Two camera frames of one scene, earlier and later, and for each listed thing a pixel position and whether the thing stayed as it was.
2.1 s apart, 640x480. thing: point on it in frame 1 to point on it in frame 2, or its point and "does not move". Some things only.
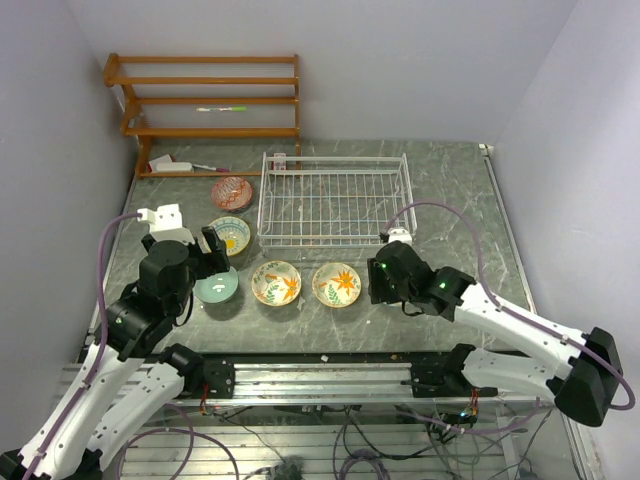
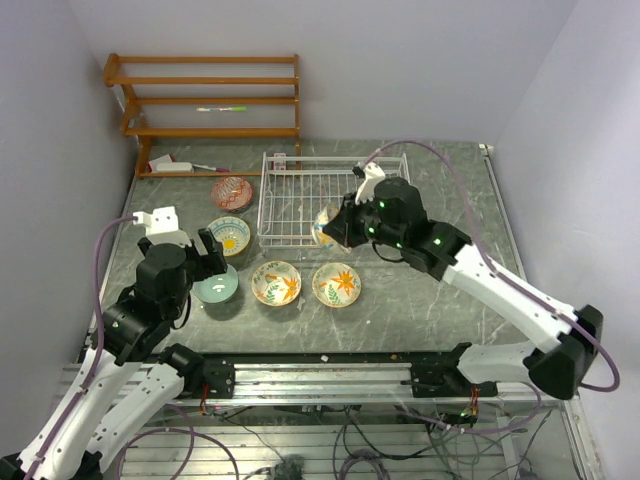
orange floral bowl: x=276 y=283 does not move
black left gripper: x=209 y=262 does not move
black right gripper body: x=383 y=289 to x=368 y=225
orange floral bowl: x=336 y=285 does not move
